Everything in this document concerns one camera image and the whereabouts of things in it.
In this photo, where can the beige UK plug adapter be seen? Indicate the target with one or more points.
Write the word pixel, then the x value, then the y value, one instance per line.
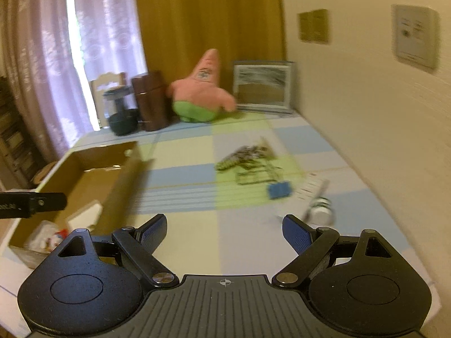
pixel 265 149

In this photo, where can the wire metal stand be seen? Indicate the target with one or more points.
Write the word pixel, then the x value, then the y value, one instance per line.
pixel 256 175

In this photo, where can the red Doraemon toy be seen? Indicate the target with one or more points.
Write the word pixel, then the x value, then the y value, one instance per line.
pixel 56 239

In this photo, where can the plaid pastel tablecloth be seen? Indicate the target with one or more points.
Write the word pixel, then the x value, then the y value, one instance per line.
pixel 247 227

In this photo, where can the open cardboard box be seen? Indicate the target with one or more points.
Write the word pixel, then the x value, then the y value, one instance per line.
pixel 106 173

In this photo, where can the blue binder clip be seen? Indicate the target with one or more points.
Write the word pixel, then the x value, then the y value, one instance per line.
pixel 277 187

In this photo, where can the brown cylindrical canister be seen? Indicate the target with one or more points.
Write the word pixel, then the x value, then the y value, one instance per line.
pixel 150 95

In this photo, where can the yellow wood panel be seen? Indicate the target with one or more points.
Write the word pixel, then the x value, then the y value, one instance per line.
pixel 176 33

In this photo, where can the dark green glass humidifier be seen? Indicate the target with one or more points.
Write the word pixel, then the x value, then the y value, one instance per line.
pixel 120 110

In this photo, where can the white remote control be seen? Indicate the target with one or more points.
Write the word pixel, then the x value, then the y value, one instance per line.
pixel 312 187

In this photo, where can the lilac lace curtain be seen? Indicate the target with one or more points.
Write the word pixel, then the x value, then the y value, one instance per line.
pixel 51 50

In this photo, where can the framed sand picture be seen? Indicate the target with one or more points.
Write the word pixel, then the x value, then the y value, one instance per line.
pixel 264 85

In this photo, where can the zebra striped hair clip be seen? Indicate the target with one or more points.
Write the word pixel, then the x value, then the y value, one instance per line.
pixel 245 157

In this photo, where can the pink Patrick star plush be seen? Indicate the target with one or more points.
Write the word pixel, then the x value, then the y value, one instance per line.
pixel 198 97

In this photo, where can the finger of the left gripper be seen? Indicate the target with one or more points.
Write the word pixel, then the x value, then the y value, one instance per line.
pixel 47 202

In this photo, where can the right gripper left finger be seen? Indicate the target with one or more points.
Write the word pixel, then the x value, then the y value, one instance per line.
pixel 137 246

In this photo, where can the clear box of floss picks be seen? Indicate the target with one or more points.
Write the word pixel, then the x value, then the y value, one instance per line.
pixel 37 241

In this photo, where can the gold double wall socket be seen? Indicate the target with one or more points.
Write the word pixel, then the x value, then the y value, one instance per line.
pixel 314 26

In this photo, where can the beige wall socket plate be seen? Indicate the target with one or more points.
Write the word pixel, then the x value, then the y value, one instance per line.
pixel 415 31

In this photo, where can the white square charger box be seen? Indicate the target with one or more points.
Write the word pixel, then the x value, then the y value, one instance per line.
pixel 86 217

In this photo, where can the small white green bottle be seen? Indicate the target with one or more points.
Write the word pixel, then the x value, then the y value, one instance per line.
pixel 320 212

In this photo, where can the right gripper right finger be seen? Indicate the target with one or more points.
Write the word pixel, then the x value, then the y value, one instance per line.
pixel 312 247

